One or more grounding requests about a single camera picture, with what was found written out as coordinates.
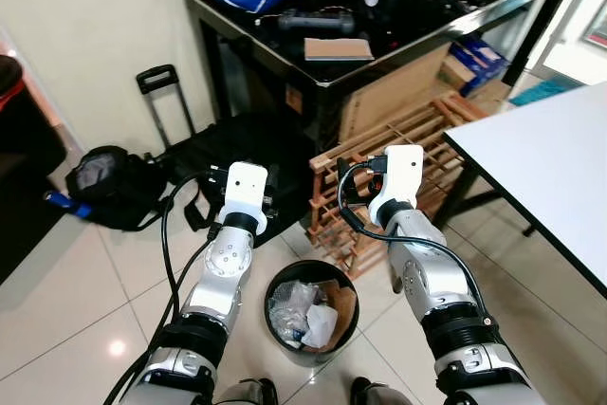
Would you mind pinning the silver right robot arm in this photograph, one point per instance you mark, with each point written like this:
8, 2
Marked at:
436, 282

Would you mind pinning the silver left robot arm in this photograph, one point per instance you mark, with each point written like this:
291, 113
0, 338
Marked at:
223, 272

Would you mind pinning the clear plastic wrapper trash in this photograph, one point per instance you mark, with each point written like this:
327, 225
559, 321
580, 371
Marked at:
289, 305

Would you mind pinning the brown cardboard trash piece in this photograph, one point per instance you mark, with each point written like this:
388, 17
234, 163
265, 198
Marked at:
343, 305

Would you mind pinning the small round black trash bin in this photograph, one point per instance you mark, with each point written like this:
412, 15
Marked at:
280, 334

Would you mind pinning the white crumpled paper trash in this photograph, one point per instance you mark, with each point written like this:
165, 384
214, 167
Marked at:
321, 324

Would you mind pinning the black bin with red band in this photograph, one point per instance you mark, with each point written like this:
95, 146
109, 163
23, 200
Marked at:
9, 82

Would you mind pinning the wooden slatted rack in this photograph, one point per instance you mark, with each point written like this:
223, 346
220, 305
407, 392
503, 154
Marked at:
432, 130

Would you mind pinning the black trolley suitcase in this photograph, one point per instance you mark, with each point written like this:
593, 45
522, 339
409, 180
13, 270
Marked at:
275, 144

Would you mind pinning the large brown cardboard sheet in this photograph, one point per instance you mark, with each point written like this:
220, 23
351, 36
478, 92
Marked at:
394, 92

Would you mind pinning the black backpack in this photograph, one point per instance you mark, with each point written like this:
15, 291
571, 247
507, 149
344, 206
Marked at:
114, 192

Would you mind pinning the small flat cardboard box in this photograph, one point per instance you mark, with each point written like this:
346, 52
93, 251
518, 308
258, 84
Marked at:
339, 48

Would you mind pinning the black desk with metal edge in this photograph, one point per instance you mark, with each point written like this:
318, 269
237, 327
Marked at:
256, 54

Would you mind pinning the blue carton box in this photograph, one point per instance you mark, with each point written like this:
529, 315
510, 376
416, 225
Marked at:
482, 59

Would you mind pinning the blue bottle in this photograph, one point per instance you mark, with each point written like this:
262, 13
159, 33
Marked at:
66, 203

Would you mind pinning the white table with black legs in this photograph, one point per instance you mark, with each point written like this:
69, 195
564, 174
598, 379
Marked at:
550, 168

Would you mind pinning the teal mat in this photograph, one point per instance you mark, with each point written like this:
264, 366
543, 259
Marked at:
545, 92

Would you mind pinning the large black hard case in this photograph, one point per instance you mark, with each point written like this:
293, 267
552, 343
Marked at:
28, 187

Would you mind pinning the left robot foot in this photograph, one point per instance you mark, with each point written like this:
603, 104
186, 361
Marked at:
247, 394

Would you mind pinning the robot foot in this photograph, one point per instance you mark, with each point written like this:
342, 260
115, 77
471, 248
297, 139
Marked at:
379, 394
247, 394

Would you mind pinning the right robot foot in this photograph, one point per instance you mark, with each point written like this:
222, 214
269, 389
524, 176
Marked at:
379, 394

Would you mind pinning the white cabinet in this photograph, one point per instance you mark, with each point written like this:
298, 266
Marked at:
579, 35

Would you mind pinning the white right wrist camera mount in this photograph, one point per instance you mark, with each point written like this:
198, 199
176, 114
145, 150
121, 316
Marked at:
403, 173

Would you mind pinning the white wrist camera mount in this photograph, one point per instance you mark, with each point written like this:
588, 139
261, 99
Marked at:
403, 173
247, 187

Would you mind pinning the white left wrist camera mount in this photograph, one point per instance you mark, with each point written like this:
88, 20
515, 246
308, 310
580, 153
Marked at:
247, 187

